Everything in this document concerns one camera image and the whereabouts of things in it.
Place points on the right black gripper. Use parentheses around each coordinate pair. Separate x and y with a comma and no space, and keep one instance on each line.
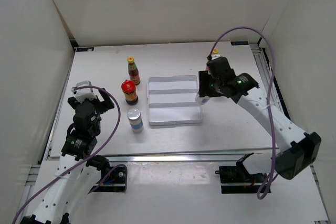
(203,78)

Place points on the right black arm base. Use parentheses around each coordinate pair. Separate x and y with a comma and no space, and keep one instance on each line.
(233,182)

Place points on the aluminium front rail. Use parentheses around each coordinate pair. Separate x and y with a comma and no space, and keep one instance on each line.
(208,156)

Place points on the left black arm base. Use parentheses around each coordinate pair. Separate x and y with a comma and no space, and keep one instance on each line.
(114,180)

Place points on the left tall yellow-cap sauce bottle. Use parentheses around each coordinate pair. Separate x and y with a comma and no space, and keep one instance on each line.
(133,71)

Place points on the left red-lid sauce jar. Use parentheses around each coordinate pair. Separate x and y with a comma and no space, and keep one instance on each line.
(129,90)

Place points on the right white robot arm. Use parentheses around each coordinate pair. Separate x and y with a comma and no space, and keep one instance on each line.
(297,149)

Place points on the black corner label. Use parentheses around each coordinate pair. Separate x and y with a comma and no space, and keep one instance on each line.
(239,43)
(85,49)

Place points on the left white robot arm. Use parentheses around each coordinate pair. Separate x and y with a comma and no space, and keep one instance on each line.
(80,166)

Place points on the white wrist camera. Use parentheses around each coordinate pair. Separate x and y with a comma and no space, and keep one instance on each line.
(215,56)
(82,94)

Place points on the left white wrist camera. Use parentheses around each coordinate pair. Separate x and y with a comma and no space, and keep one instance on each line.
(82,94)

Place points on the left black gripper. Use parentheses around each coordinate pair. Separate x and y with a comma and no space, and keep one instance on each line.
(107,104)

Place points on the silver-lid white shaker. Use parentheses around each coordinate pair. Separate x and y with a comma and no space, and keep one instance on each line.
(135,120)
(201,100)

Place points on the left black corner label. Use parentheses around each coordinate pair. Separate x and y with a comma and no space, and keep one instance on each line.
(85,49)

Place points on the white divided organizer tray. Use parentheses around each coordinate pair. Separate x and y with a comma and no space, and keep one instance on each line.
(171,101)

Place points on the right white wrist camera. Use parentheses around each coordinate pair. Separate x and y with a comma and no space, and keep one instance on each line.
(215,56)

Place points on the right black corner label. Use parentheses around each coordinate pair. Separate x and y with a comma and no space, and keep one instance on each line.
(239,43)

